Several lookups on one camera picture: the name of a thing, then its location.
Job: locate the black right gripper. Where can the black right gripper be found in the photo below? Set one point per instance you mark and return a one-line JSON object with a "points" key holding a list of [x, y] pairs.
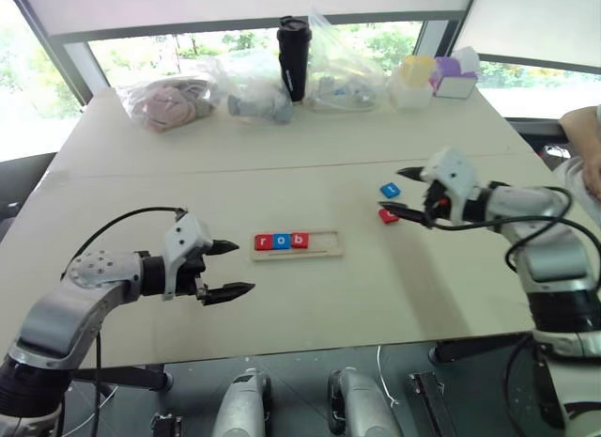
{"points": [[436, 204]]}

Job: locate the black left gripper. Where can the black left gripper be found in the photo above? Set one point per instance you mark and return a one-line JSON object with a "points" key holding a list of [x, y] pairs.
{"points": [[188, 279]]}

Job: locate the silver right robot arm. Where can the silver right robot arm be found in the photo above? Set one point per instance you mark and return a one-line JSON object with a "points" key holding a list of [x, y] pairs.
{"points": [[554, 268]]}

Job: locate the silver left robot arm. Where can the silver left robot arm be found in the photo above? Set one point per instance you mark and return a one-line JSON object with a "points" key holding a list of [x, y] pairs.
{"points": [[70, 310]]}

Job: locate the person's bare forearm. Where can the person's bare forearm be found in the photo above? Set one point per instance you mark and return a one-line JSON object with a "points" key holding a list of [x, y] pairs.
{"points": [[582, 124]]}

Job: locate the blue letter t block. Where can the blue letter t block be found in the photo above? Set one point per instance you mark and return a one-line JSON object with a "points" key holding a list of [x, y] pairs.
{"points": [[390, 190]]}

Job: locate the red letter o block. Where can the red letter o block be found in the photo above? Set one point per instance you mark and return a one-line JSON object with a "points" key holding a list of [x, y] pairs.
{"points": [[387, 217]]}

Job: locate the red letter r block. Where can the red letter r block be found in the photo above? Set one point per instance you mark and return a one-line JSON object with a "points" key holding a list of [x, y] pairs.
{"points": [[263, 242]]}

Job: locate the blue letter o block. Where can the blue letter o block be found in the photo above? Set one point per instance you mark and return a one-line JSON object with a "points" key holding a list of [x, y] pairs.
{"points": [[281, 241]]}

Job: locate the red letter b block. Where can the red letter b block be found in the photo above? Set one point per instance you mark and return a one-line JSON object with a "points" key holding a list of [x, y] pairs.
{"points": [[299, 240]]}

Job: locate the wooden letter tray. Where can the wooden letter tray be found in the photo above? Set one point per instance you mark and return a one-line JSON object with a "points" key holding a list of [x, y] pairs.
{"points": [[328, 248]]}

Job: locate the silver grey robot leg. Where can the silver grey robot leg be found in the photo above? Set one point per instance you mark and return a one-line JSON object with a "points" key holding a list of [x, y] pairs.
{"points": [[241, 406], [361, 404]]}

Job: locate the person's hand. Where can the person's hand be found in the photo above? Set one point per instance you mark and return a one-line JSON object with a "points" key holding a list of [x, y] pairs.
{"points": [[594, 174]]}

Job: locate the white plastic container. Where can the white plastic container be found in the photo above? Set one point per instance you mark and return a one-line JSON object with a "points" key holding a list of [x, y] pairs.
{"points": [[411, 94]]}

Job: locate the white and purple box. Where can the white and purple box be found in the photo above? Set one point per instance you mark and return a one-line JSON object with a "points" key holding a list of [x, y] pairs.
{"points": [[453, 82]]}

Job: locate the yellow cup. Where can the yellow cup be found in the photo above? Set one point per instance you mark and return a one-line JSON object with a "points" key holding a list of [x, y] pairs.
{"points": [[418, 69]]}

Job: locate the clear plastic bag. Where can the clear plastic bag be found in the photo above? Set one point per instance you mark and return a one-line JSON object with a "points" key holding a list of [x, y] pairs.
{"points": [[343, 70]]}

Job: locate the black table support bar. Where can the black table support bar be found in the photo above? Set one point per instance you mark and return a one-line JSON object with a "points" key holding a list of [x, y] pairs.
{"points": [[479, 348], [122, 377]]}

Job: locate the person's white garment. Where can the person's white garment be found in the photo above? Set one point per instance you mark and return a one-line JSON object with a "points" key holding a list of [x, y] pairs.
{"points": [[570, 178]]}

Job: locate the plastic bag with pink items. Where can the plastic bag with pink items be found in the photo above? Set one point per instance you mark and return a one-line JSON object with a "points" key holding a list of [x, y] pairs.
{"points": [[164, 103]]}

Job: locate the black travel tumbler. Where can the black travel tumbler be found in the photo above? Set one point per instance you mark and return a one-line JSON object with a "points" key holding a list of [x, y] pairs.
{"points": [[293, 56]]}

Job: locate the plastic bag with grey items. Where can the plastic bag with grey items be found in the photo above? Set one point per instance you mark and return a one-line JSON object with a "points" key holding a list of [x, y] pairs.
{"points": [[258, 89]]}

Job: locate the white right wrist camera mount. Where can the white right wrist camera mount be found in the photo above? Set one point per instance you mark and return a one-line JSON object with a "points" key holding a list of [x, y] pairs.
{"points": [[453, 171]]}

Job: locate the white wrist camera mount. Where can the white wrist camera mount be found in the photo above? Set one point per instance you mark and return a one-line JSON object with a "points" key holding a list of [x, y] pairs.
{"points": [[453, 171], [180, 237]]}

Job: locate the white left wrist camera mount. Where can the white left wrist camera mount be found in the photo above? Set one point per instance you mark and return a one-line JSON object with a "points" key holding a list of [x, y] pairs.
{"points": [[180, 237]]}

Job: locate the black floor bracket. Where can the black floor bracket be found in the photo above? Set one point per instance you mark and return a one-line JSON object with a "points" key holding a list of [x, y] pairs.
{"points": [[165, 425], [429, 404]]}

